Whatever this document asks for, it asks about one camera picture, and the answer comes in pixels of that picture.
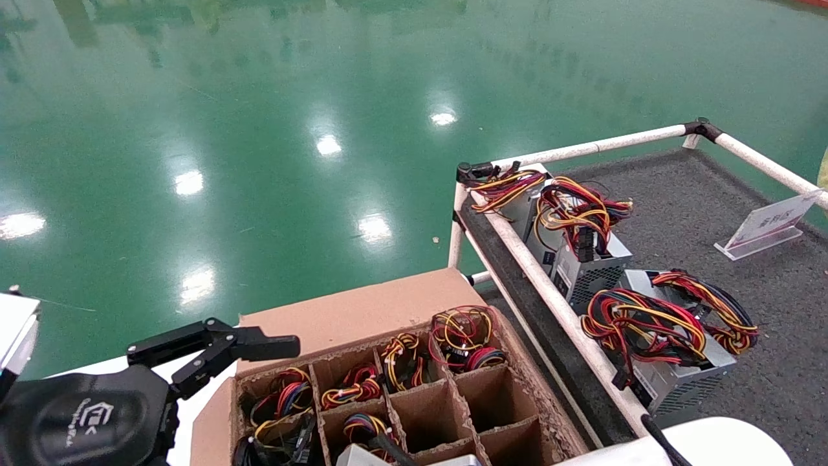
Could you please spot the cardboard divider grid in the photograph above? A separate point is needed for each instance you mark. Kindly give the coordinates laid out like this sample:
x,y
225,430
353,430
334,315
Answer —
x,y
462,414

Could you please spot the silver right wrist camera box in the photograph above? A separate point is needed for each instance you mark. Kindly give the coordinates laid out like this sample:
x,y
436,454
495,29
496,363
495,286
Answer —
x,y
356,457

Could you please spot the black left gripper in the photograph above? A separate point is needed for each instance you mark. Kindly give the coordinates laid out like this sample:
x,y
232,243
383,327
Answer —
x,y
84,421

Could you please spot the red object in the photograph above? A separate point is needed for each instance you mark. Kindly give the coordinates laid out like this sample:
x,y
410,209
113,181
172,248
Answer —
x,y
814,2

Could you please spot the clear acrylic sign holder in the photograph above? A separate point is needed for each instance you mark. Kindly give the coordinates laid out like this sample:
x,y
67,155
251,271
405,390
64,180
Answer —
x,y
766,226

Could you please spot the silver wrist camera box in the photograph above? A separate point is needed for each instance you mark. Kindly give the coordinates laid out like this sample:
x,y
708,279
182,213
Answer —
x,y
16,323
356,457

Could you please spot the brown cardboard box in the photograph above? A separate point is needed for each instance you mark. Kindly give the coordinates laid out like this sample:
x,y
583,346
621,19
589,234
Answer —
x,y
362,310

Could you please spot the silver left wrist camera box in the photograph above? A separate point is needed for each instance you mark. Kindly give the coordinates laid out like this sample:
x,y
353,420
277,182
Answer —
x,y
16,323

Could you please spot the white pipe table frame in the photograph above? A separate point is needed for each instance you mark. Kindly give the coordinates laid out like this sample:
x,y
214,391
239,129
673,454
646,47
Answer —
x,y
524,255

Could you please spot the yellow object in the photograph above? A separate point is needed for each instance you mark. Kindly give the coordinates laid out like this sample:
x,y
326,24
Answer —
x,y
824,168

